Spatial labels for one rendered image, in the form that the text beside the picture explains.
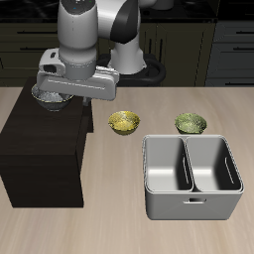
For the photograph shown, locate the dark kitchen cupboards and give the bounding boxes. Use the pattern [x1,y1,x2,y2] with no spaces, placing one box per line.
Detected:
[0,0,254,88]

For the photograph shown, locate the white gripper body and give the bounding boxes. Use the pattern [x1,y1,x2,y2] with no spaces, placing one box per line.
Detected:
[35,64,120,102]

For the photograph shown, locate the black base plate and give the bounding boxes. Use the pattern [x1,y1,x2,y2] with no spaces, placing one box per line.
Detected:
[95,53,167,84]

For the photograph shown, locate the white two-bin basket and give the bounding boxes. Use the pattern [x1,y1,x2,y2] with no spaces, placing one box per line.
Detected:
[142,134,245,221]

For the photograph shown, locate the dark wooden cabinet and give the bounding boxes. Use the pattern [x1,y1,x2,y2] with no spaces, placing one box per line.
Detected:
[0,76,94,209]

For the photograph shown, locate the yellow bowl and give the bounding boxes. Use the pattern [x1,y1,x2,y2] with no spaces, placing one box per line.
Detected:
[107,110,142,136]

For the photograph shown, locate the black bowl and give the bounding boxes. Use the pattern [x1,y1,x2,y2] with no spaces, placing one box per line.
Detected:
[31,83,74,112]

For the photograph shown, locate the green bowl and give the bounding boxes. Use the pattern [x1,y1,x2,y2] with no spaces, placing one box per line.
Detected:
[174,112,208,135]

